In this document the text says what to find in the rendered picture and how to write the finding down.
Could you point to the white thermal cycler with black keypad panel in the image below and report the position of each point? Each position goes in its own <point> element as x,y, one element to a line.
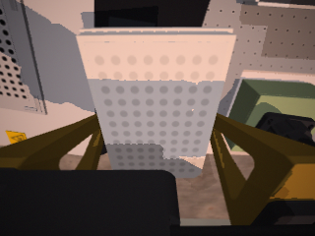
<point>43,82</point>

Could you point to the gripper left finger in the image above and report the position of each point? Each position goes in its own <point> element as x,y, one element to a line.
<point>44,151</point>

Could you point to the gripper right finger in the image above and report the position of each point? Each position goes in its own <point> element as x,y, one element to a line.
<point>284,169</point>

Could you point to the white well plate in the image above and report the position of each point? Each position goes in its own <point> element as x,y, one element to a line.
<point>156,93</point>

